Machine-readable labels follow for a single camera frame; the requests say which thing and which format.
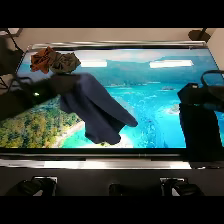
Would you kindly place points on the blue shirt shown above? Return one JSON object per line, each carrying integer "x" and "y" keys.
{"x": 96, "y": 110}

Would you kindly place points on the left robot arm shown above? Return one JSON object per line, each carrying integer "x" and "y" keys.
{"x": 20, "y": 96}

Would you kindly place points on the grey green garment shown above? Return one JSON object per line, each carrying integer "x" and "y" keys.
{"x": 65, "y": 62}

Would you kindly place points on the orange garment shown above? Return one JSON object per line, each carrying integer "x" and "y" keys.
{"x": 39, "y": 61}

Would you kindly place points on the black chair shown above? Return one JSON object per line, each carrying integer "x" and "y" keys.
{"x": 7, "y": 56}

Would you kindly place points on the silver frame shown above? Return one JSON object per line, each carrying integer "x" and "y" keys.
{"x": 100, "y": 164}

